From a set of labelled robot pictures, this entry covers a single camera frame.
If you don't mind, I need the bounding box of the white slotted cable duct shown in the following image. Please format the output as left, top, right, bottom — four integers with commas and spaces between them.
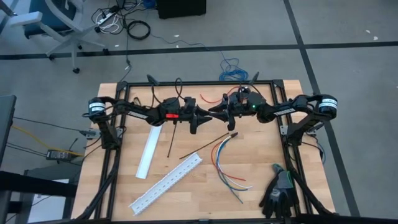
129, 151, 203, 216

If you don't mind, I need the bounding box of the blue wire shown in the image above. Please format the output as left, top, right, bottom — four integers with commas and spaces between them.
216, 136, 249, 191

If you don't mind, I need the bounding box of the black coiled cable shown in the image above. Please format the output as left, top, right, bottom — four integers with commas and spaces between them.
126, 20, 152, 40

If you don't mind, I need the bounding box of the long red spool wire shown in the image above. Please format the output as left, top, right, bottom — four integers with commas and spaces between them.
200, 86, 240, 104

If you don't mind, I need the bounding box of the white power strip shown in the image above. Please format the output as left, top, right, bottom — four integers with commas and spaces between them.
95, 9, 121, 26

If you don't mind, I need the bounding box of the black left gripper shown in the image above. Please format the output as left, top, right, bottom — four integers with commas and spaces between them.
179, 105, 214, 135

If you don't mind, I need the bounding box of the white wire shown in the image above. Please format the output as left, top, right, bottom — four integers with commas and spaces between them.
217, 135, 253, 190

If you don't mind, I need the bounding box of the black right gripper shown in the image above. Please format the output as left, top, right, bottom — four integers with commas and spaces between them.
208, 95, 249, 131

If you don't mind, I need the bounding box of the black box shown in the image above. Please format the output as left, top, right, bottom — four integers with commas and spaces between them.
155, 0, 208, 19

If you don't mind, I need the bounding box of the gray and black work glove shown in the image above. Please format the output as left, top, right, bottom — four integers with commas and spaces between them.
259, 164, 301, 220

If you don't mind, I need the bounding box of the yellow floor cable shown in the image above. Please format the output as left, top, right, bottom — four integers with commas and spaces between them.
12, 125, 85, 156

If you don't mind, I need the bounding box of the black zip tie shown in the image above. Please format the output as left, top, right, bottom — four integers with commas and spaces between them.
178, 133, 231, 160
167, 121, 178, 159

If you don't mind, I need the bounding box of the white floor cable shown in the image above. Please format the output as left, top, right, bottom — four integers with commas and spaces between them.
96, 14, 122, 34

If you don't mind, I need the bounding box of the black desk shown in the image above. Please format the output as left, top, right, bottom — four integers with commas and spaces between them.
0, 169, 78, 224

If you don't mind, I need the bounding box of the white flat duct cover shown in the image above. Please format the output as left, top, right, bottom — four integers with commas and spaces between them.
136, 124, 163, 180

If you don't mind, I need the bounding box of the black floor cable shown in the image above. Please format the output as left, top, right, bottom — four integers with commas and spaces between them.
118, 15, 133, 83

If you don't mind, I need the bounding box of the blue coiled cable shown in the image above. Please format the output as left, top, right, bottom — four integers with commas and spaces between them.
218, 57, 249, 82

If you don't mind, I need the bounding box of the gray office chair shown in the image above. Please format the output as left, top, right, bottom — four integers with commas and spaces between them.
0, 0, 111, 75

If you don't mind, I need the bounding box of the black power adapter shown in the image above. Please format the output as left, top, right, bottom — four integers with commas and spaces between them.
45, 149, 71, 161

